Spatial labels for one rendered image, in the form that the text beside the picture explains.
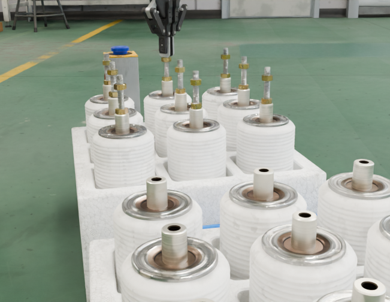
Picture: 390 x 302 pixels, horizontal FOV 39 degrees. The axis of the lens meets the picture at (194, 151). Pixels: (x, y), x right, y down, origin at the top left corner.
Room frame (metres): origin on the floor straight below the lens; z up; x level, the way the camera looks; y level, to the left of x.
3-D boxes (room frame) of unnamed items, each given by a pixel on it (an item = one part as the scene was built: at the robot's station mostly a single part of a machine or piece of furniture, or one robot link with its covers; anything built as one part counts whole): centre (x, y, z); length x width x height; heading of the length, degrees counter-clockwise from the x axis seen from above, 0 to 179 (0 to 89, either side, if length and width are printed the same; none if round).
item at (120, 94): (0.82, 0.11, 0.30); 0.01 x 0.01 x 0.08
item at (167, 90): (1.08, 0.05, 0.26); 0.02 x 0.02 x 0.03
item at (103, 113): (0.94, 0.14, 0.25); 0.08 x 0.08 x 0.01
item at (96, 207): (0.97, 0.02, 0.09); 0.39 x 0.39 x 0.18; 13
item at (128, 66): (1.23, 0.16, 0.16); 0.07 x 0.07 x 0.31; 13
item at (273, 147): (0.88, -0.12, 0.16); 0.10 x 0.10 x 0.18
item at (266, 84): (0.88, -0.12, 0.30); 0.01 x 0.01 x 0.08
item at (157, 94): (1.08, 0.05, 0.25); 0.08 x 0.08 x 0.01
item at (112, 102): (0.94, 0.14, 0.26); 0.02 x 0.02 x 0.03
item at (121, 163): (0.82, 0.11, 0.16); 0.10 x 0.10 x 0.18
